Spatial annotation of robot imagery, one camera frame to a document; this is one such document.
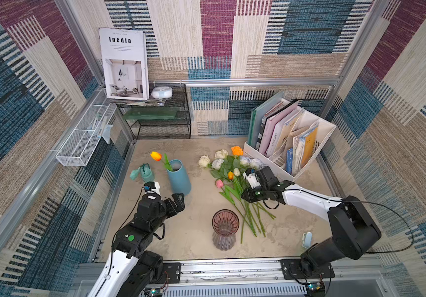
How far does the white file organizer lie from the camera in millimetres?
888

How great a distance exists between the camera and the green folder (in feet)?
2.99

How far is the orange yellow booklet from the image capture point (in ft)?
2.90
